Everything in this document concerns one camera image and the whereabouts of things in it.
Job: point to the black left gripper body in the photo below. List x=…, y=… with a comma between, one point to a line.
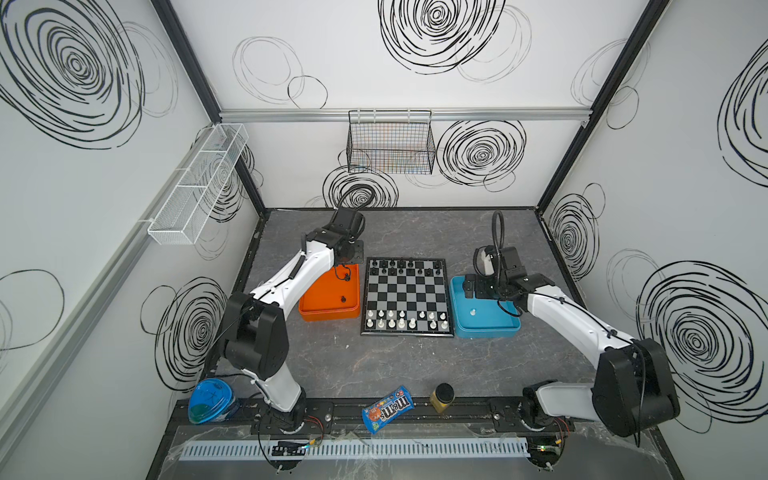
x=346, y=271

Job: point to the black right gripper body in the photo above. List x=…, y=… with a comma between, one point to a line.
x=471, y=287

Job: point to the yellow jar black lid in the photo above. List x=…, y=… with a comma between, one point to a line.
x=442, y=397

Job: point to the clear wall shelf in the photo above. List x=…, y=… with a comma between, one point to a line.
x=185, y=212

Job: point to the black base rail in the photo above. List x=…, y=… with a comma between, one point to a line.
x=333, y=417

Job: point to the blue plastic tray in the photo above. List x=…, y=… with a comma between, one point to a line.
x=481, y=318

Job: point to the black wire basket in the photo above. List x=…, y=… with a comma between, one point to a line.
x=391, y=141

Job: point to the black white chessboard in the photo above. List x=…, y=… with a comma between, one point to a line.
x=406, y=297

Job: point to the blue candy bag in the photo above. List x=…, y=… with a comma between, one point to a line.
x=385, y=410

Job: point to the blue lidded container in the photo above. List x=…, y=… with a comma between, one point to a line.
x=212, y=401

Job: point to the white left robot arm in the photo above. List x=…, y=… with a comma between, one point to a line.
x=253, y=334

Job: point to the orange plastic tray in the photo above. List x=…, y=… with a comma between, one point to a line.
x=336, y=295

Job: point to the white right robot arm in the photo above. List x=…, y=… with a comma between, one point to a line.
x=632, y=390

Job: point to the white slotted cable duct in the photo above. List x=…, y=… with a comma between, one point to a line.
x=355, y=449

